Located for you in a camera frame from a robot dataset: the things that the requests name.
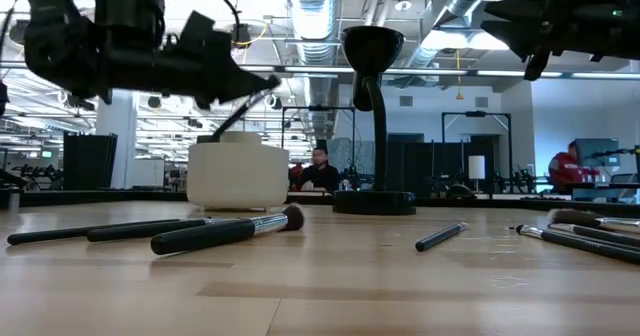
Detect black dome object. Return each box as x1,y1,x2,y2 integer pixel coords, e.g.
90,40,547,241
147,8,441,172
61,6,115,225
445,183,477,200

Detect white round container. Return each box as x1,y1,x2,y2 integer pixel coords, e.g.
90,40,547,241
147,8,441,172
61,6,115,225
186,130,290,212

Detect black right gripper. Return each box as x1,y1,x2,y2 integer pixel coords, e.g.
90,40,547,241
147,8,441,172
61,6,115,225
479,0,607,82

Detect dark wall monitor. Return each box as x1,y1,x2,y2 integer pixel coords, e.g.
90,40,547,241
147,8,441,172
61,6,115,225
574,137,621,168

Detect black gooseneck desk lamp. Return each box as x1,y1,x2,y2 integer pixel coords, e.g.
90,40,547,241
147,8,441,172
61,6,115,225
332,25,417,216

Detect small white table lamp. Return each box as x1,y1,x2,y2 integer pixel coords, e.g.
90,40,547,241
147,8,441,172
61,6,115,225
468,154,487,194

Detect thick black brush silver ferrule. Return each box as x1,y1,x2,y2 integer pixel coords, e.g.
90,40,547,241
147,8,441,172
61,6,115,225
149,203,305,256

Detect black room partition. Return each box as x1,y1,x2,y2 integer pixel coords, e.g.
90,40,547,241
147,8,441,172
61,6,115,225
387,133,501,197

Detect silver ribbed ceiling duct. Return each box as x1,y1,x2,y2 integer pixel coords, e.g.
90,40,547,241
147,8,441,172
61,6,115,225
285,0,342,138

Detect black brush round dark bristles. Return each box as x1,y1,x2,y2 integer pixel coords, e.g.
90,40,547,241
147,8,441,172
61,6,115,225
86,216,224,243

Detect yellow hanging cord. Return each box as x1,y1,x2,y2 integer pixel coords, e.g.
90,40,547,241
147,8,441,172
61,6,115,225
454,49,465,101

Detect person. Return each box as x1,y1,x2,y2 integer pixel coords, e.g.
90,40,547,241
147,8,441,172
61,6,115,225
547,140,590,190
297,147,341,193

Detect long thin black brush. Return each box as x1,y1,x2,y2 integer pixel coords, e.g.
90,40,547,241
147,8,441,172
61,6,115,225
6,218,181,246

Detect white building column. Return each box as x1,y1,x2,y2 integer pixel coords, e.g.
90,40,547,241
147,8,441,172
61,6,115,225
95,88,138,190

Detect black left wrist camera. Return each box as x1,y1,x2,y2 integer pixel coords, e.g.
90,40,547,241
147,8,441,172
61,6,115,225
178,9,217,42

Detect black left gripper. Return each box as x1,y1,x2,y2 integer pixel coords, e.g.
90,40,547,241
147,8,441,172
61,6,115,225
162,31,282,110

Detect black table edge rail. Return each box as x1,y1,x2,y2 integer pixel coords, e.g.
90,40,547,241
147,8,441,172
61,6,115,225
0,188,640,220

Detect black ceiling device yellow cable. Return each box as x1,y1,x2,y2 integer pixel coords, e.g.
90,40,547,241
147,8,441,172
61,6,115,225
231,23,253,51

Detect black panel stack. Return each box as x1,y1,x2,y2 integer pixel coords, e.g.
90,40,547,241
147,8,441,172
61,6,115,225
63,132,119,191

